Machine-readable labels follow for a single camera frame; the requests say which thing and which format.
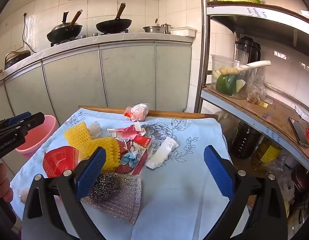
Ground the white radish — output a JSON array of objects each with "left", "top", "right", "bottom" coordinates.
[{"left": 245, "top": 60, "right": 271, "bottom": 68}]

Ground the steel basin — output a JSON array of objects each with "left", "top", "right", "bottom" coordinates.
[{"left": 143, "top": 26, "right": 166, "bottom": 34}]

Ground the cardboard sheet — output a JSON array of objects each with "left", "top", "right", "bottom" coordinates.
[{"left": 203, "top": 83, "right": 309, "bottom": 153}]

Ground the red white medicine box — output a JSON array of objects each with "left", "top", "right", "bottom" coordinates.
[{"left": 129, "top": 135, "right": 153, "bottom": 176}]

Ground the orange white plastic bag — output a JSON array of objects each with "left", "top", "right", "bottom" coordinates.
[{"left": 124, "top": 103, "right": 150, "bottom": 122}]

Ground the dark electric cooker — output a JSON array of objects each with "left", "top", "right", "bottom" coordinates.
[{"left": 4, "top": 50, "right": 31, "bottom": 71}]

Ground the gas stove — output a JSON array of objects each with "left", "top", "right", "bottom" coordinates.
[{"left": 50, "top": 29, "right": 129, "bottom": 47}]

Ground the yellow oil bottle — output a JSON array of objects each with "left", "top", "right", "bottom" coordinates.
[{"left": 251, "top": 137, "right": 283, "bottom": 172}]

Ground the small clear plastic piece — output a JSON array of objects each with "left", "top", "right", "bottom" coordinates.
[{"left": 18, "top": 187, "right": 30, "bottom": 203}]

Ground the smartphone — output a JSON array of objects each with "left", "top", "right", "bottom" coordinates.
[{"left": 288, "top": 117, "right": 309, "bottom": 148}]

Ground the yellow foam fruit net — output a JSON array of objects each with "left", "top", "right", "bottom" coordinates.
[
  {"left": 64, "top": 122, "right": 92, "bottom": 151},
  {"left": 79, "top": 137, "right": 121, "bottom": 171}
]

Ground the wooden table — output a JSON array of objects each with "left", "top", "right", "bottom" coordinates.
[{"left": 78, "top": 105, "right": 219, "bottom": 120}]

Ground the clear plastic wrap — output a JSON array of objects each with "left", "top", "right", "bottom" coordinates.
[{"left": 88, "top": 121, "right": 104, "bottom": 139}]

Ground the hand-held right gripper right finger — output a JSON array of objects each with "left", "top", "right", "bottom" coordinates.
[{"left": 199, "top": 145, "right": 288, "bottom": 240}]

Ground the green squash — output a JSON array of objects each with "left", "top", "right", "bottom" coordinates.
[{"left": 215, "top": 74, "right": 238, "bottom": 96}]

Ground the black wok wooden handle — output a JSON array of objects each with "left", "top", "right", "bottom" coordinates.
[
  {"left": 46, "top": 10, "right": 84, "bottom": 43},
  {"left": 95, "top": 3, "right": 132, "bottom": 34}
]

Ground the pink plastic bucket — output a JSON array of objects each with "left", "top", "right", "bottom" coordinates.
[{"left": 16, "top": 115, "right": 58, "bottom": 155}]

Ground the black power cable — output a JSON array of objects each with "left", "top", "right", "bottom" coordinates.
[{"left": 22, "top": 12, "right": 38, "bottom": 54}]

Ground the metal shelf rack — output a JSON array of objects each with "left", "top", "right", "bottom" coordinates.
[{"left": 194, "top": 0, "right": 309, "bottom": 205}]

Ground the torn red white paper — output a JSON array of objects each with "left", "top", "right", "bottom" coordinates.
[{"left": 107, "top": 121, "right": 148, "bottom": 141}]

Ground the blue floral cloth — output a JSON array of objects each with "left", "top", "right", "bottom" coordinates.
[{"left": 10, "top": 108, "right": 250, "bottom": 240}]

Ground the plastic bag of nuts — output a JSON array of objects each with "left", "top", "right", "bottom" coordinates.
[{"left": 246, "top": 76, "right": 268, "bottom": 105}]

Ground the crumpled clear plastic bag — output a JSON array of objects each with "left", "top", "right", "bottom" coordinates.
[{"left": 266, "top": 154, "right": 295, "bottom": 202}]

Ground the clear plastic container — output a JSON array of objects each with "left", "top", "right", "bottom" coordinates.
[{"left": 210, "top": 53, "right": 256, "bottom": 98}]

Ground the dark oil bottle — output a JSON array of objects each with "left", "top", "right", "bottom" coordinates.
[{"left": 231, "top": 120, "right": 261, "bottom": 160}]

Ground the person's left hand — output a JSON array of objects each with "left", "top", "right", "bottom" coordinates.
[{"left": 0, "top": 164, "right": 13, "bottom": 203}]

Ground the white tissue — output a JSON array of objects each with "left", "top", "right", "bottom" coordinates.
[{"left": 146, "top": 137, "right": 179, "bottom": 170}]

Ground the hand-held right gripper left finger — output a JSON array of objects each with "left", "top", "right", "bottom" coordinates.
[{"left": 21, "top": 146, "right": 107, "bottom": 240}]

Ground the silver scouring cloth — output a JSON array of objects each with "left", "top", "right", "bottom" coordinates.
[{"left": 81, "top": 173, "right": 143, "bottom": 226}]

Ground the ginger root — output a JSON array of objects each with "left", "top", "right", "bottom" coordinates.
[{"left": 218, "top": 66, "right": 241, "bottom": 76}]

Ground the patterned paper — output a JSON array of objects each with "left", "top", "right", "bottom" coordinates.
[{"left": 119, "top": 152, "right": 140, "bottom": 173}]

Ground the steel wool scourer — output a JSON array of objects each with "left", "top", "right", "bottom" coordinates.
[{"left": 89, "top": 171, "right": 120, "bottom": 198}]

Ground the white rectangular tray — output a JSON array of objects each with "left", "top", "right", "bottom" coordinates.
[{"left": 170, "top": 27, "right": 197, "bottom": 37}]

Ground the red plastic wrapper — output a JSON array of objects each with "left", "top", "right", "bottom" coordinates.
[{"left": 43, "top": 146, "right": 79, "bottom": 178}]

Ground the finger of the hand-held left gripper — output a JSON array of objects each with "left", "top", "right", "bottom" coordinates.
[
  {"left": 2, "top": 112, "right": 45, "bottom": 137},
  {"left": 0, "top": 112, "right": 32, "bottom": 130}
]

